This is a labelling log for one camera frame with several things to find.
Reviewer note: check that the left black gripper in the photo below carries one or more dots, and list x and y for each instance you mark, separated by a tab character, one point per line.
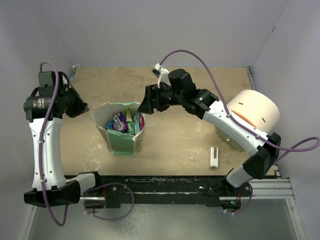
80	107

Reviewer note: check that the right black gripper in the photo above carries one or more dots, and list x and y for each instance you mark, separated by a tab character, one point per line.
148	105

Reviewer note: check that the green patterned paper bag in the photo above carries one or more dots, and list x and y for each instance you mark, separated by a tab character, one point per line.
118	143

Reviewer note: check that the green yellow Fox's candy bag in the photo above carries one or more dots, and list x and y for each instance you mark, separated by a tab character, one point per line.
129	122

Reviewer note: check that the purple Fox's candy bag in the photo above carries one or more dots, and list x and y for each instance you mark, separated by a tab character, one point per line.
118	123

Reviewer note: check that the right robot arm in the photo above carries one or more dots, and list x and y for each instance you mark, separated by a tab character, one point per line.
176	88

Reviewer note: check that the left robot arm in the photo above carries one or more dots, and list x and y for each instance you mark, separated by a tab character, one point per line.
44	109

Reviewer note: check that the teal pink snack packet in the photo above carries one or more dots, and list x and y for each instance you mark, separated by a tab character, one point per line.
138	122

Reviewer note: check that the small white plastic clip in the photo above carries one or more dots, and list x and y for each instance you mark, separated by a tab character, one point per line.
214	157

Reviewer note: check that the large cream cylinder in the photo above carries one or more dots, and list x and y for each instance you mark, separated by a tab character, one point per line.
256	109

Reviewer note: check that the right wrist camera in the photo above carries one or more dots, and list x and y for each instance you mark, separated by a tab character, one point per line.
162	74

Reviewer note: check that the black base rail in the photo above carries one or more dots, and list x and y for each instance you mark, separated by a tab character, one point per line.
208	190

